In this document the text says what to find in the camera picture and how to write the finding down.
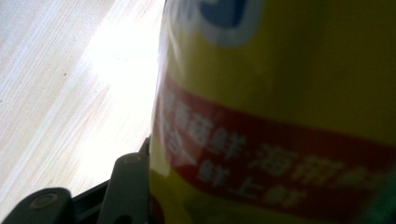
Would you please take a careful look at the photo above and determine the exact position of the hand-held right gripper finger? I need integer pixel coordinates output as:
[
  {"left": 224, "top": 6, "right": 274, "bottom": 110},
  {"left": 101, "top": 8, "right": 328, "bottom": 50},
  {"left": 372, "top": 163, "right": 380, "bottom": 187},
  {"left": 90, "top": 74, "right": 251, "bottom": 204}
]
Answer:
[{"left": 137, "top": 135, "right": 152, "bottom": 157}]

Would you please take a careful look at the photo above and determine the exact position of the yellow spout pouch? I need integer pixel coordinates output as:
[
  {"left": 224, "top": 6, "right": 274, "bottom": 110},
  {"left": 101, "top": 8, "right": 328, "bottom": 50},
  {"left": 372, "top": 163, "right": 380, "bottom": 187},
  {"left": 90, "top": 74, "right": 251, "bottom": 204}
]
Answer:
[{"left": 148, "top": 0, "right": 396, "bottom": 224}]

